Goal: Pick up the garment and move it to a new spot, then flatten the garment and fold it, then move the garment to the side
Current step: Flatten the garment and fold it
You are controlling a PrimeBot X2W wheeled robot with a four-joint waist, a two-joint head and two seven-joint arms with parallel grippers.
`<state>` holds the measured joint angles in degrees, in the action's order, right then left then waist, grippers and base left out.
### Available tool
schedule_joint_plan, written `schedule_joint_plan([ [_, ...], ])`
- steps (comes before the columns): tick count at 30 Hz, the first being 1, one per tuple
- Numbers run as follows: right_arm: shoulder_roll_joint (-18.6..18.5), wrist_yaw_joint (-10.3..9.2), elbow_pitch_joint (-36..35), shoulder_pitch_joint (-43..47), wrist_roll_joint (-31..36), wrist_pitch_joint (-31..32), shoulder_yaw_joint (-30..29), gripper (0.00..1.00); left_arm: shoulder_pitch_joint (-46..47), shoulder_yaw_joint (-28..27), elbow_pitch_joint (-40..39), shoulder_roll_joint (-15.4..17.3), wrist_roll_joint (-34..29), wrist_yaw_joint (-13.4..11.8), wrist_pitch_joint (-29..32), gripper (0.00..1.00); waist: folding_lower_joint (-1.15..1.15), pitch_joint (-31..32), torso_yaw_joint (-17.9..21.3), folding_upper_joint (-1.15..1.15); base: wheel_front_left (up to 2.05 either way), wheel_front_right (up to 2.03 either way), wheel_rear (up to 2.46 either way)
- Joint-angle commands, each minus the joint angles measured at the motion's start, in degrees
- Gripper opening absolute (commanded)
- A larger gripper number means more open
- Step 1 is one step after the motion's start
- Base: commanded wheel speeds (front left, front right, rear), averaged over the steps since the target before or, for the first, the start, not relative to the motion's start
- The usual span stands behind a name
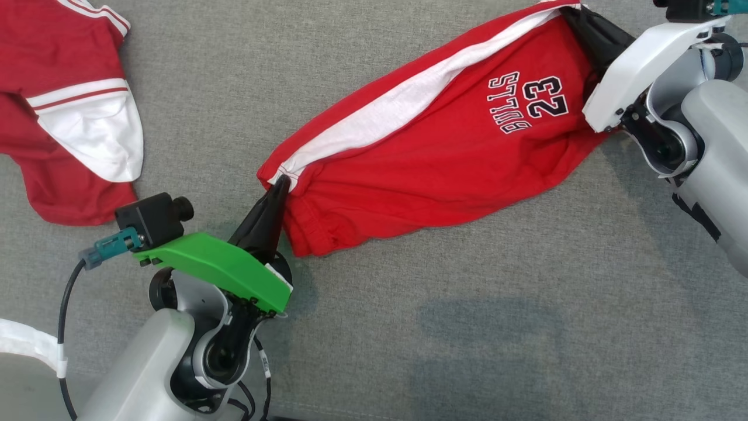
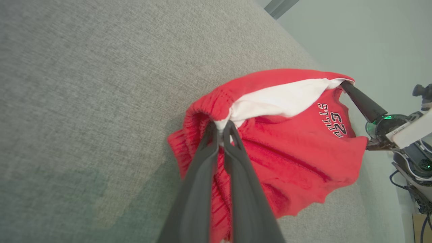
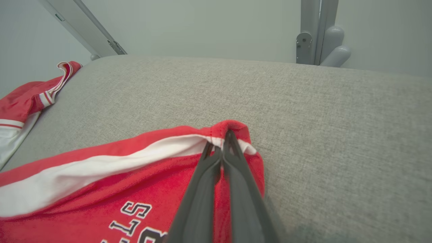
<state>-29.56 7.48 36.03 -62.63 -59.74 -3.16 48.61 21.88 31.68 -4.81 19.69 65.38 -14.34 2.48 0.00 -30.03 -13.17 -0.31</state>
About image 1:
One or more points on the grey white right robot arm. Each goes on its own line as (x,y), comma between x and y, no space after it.
(707,140)

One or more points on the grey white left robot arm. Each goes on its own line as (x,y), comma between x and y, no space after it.
(158,362)

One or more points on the red shorts with white stripe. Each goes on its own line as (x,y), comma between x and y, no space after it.
(438,152)

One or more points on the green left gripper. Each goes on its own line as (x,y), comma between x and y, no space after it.
(222,266)

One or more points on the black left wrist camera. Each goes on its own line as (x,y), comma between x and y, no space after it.
(153,217)

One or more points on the teal left camera connector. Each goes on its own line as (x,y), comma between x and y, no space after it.
(111,245)

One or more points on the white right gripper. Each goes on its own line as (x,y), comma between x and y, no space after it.
(637,70)

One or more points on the grey fabric sofa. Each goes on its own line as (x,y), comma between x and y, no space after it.
(467,327)

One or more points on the white fabric strip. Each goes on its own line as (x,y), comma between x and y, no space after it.
(32,345)

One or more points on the teal right camera connector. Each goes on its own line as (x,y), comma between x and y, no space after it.
(730,6)

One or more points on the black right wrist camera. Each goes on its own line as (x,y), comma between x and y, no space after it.
(684,9)

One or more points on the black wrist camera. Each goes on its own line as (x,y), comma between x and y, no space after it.
(153,217)
(684,9)

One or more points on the teal camera connector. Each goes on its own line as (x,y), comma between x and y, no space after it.
(730,6)
(111,245)

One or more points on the red jersey with white trim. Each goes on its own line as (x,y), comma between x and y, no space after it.
(52,117)

